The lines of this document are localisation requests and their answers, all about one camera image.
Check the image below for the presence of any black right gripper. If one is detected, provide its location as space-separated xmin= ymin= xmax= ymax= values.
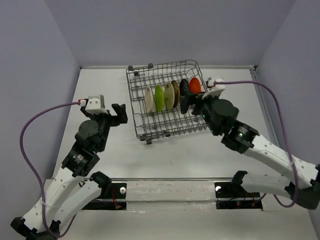
xmin=179 ymin=89 xmax=220 ymax=136

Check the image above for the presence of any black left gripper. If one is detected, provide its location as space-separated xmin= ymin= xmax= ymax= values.
xmin=82 ymin=103 xmax=128 ymax=151

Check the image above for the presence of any orange plate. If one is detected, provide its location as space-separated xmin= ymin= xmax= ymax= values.
xmin=189 ymin=77 xmax=202 ymax=94

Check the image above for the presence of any yellow patterned brown-rimmed plate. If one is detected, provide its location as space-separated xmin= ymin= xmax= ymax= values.
xmin=171 ymin=80 xmax=180 ymax=108

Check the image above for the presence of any cream plate with red marks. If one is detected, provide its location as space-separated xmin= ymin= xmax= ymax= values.
xmin=164 ymin=82 xmax=175 ymax=110

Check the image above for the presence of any green plate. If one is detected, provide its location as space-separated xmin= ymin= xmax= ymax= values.
xmin=154 ymin=84 xmax=165 ymax=112

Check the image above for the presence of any cream plate with black blotch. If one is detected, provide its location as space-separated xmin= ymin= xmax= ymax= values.
xmin=144 ymin=86 xmax=155 ymax=114

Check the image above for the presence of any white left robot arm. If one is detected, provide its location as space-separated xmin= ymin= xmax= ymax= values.
xmin=10 ymin=99 xmax=128 ymax=240

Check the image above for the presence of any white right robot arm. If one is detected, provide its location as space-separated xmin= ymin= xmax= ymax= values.
xmin=180 ymin=92 xmax=320 ymax=210

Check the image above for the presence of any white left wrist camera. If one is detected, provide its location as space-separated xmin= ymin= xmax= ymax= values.
xmin=78 ymin=94 xmax=107 ymax=115

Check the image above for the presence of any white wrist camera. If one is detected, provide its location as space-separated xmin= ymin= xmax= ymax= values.
xmin=202 ymin=76 xmax=226 ymax=100
xmin=78 ymin=94 xmax=107 ymax=115

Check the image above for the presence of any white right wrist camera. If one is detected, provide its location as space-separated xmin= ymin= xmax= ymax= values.
xmin=202 ymin=76 xmax=226 ymax=100

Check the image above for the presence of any grey wire dish rack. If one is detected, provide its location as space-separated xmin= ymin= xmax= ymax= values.
xmin=126 ymin=59 xmax=207 ymax=145

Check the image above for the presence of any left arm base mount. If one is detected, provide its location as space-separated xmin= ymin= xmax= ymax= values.
xmin=82 ymin=181 xmax=127 ymax=211

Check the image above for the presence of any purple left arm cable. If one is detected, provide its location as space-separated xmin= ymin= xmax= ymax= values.
xmin=19 ymin=101 xmax=82 ymax=238

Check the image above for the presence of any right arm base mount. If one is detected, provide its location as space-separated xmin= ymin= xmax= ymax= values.
xmin=214 ymin=182 xmax=263 ymax=210

